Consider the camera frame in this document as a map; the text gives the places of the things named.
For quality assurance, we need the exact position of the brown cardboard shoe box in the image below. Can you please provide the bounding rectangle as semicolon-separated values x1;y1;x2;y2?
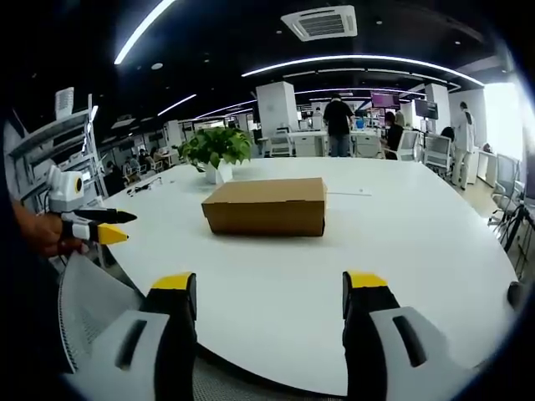
201;176;329;238

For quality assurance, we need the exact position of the ceiling air conditioner vent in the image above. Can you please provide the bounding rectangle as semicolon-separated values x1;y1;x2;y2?
280;4;358;42

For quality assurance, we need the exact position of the grey mesh office chair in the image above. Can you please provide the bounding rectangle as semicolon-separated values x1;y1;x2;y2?
57;252;147;375

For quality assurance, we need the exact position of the purple monitor screen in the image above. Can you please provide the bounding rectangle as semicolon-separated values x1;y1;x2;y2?
370;90;400;109

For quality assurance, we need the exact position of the black tripod stand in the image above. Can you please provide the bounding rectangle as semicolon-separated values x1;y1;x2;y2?
497;200;535;277

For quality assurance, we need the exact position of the white metal shelf rack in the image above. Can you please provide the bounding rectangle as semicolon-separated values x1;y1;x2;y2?
3;86;110;210

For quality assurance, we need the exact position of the person's left hand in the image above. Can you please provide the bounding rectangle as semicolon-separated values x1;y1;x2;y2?
11;200;87;257

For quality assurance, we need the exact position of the dark monitor screen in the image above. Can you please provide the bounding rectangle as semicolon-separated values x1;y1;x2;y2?
413;99;440;119

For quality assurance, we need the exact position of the white plant pot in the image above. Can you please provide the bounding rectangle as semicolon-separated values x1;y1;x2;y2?
203;160;234;185

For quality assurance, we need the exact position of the white office desk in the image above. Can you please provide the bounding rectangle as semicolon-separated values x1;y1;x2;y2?
288;129;331;158

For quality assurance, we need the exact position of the green potted plant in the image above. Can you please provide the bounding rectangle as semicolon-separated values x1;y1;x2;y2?
176;126;254;172

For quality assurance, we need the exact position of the white office chair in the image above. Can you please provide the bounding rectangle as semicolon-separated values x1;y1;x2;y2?
396;129;422;162
423;134;453;172
268;128;293;158

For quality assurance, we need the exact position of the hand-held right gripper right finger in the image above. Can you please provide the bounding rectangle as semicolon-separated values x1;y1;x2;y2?
342;270;477;401

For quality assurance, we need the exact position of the black cable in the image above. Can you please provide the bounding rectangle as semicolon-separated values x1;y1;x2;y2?
126;176;165;195

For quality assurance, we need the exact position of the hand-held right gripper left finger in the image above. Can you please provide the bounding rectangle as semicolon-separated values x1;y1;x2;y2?
66;272;197;401

